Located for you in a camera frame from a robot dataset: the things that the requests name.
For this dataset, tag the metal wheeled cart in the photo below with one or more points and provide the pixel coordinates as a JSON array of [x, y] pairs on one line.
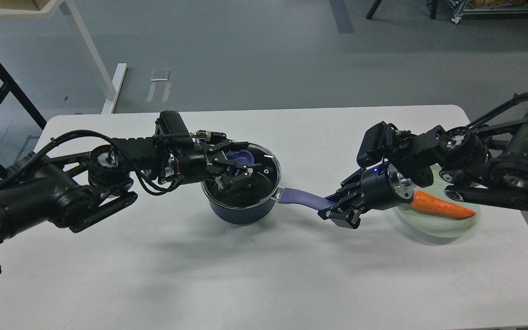
[[461, 8]]

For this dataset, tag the orange toy carrot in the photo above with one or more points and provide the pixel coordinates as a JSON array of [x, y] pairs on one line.
[[432, 205]]

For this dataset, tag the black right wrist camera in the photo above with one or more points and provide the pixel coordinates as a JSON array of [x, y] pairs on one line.
[[371, 148]]

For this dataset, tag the translucent green plate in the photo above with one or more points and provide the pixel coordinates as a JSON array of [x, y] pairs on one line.
[[433, 225]]

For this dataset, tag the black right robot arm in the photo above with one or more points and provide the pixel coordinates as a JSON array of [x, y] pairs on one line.
[[485, 162]]

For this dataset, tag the dark blue saucepan purple handle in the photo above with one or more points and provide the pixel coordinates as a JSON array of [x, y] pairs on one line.
[[282, 195]]

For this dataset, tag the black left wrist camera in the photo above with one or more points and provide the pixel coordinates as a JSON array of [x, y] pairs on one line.
[[170, 128]]

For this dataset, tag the white desk frame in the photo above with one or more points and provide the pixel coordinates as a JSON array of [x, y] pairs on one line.
[[50, 47]]

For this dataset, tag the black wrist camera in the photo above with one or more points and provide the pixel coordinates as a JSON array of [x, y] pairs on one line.
[[371, 148], [170, 128]]

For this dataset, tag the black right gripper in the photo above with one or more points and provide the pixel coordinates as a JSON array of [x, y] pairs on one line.
[[382, 187]]

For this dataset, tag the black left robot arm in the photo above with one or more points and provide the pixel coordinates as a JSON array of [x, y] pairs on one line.
[[82, 177]]

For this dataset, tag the glass lid purple knob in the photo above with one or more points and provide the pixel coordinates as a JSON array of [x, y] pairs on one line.
[[260, 187]]

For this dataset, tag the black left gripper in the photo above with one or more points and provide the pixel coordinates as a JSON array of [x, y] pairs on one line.
[[190, 164]]

